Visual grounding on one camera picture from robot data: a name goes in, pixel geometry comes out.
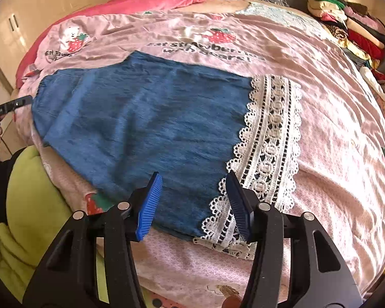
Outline heap of loose clothes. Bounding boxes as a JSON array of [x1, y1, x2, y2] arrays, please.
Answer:
[[359, 66, 385, 103]]

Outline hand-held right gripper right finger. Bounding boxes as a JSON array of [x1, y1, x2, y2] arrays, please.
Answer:
[[225, 171, 364, 308]]

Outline pink strawberry printed blanket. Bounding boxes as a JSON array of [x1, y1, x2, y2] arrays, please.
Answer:
[[14, 2, 385, 308]]

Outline cream wardrobe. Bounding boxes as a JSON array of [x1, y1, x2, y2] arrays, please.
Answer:
[[0, 0, 155, 94]]

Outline beige bed sheet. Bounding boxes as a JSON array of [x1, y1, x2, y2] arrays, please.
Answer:
[[184, 0, 248, 14]]

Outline blue patterned pillow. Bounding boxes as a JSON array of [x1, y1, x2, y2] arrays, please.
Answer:
[[255, 0, 291, 7]]

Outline stack of folded clothes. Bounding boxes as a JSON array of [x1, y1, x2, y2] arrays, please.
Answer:
[[306, 0, 385, 81]]

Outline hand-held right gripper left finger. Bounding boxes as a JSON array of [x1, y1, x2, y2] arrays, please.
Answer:
[[22, 171, 163, 308]]

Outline light blue cloth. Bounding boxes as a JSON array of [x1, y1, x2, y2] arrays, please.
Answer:
[[236, 2, 324, 36]]

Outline pink red quilt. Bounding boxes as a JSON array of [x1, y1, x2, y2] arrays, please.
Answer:
[[15, 0, 210, 89]]

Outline blue denim pants lace hem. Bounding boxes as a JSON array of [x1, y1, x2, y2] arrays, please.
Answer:
[[32, 50, 304, 260]]

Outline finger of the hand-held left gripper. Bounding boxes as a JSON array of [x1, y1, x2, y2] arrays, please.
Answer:
[[0, 95, 33, 117]]

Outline person's green jacket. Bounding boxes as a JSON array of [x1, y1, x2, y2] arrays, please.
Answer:
[[0, 145, 110, 308]]

